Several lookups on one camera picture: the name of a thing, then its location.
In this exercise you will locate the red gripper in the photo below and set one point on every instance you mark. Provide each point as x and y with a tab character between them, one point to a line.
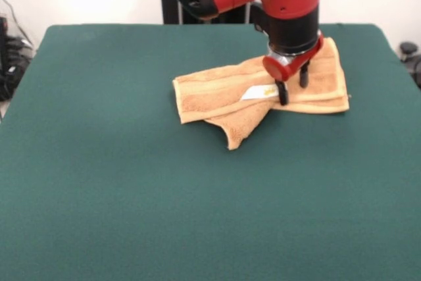
276	68

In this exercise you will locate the tan towel with white label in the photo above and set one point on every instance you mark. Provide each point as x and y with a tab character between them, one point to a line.
213	96

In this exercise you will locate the dark stand base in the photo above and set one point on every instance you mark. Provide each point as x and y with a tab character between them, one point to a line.
408	48

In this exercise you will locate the dark green table cloth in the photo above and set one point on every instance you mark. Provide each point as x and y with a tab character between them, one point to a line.
131	195

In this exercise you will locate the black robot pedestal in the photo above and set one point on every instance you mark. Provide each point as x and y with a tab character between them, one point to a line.
171	14

